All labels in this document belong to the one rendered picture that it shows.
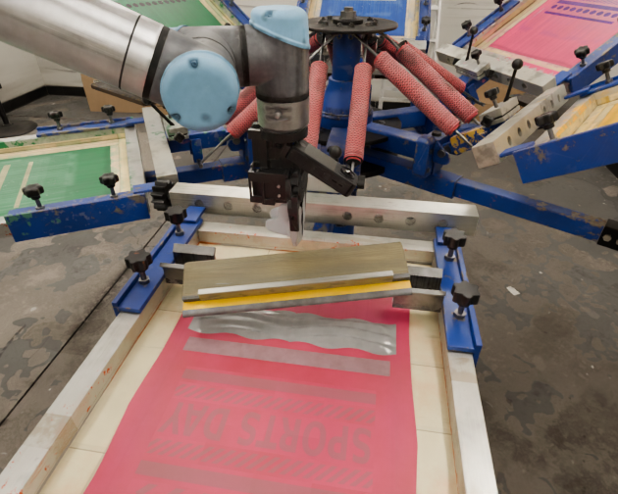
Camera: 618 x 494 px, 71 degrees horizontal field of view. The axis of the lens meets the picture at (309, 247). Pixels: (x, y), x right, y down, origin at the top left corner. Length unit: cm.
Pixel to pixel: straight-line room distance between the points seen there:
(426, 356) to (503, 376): 135
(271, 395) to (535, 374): 160
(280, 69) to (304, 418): 48
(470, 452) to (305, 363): 27
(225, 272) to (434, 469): 43
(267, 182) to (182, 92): 25
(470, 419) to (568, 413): 144
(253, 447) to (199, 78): 46
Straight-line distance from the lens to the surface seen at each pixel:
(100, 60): 48
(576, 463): 196
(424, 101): 127
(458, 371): 70
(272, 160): 67
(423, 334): 79
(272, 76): 61
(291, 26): 60
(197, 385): 72
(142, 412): 71
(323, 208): 96
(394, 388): 71
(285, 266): 75
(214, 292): 73
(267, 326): 77
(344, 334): 76
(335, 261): 75
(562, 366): 224
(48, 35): 49
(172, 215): 92
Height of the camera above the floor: 151
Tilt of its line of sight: 35 degrees down
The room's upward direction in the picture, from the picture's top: straight up
